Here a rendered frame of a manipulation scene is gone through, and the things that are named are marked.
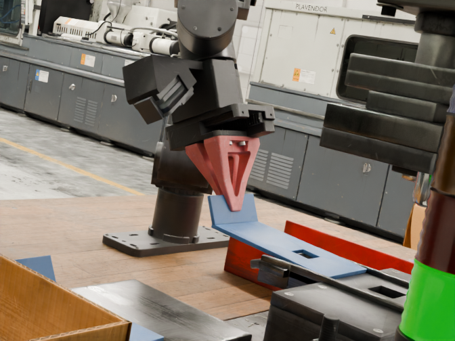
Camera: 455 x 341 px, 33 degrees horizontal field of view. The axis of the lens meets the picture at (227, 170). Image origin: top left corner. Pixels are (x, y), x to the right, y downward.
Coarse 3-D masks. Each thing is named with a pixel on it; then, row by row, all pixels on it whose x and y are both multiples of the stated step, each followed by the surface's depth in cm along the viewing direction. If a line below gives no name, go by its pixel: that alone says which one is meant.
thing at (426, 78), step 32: (448, 32) 61; (352, 64) 64; (384, 64) 62; (416, 64) 60; (448, 64) 62; (384, 96) 61; (416, 96) 60; (448, 96) 59; (352, 128) 60; (384, 128) 58; (416, 128) 56; (384, 160) 58; (416, 160) 56; (416, 192) 59
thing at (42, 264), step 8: (40, 256) 72; (48, 256) 72; (24, 264) 70; (32, 264) 71; (40, 264) 72; (48, 264) 72; (40, 272) 71; (48, 272) 72; (136, 328) 65; (144, 328) 66; (136, 336) 64; (144, 336) 64; (152, 336) 64; (160, 336) 65
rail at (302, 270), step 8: (296, 272) 69; (304, 272) 68; (312, 272) 68; (288, 280) 70; (296, 280) 69; (320, 280) 67; (328, 280) 67; (336, 280) 67; (344, 288) 66; (352, 288) 65; (360, 296) 65; (368, 296) 64; (376, 296) 64; (384, 304) 63; (392, 304) 63; (400, 304) 63; (400, 312) 63
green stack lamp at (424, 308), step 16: (416, 272) 36; (432, 272) 35; (416, 288) 36; (432, 288) 35; (448, 288) 35; (416, 304) 36; (432, 304) 35; (448, 304) 35; (416, 320) 36; (432, 320) 35; (448, 320) 35; (416, 336) 36; (432, 336) 35; (448, 336) 35
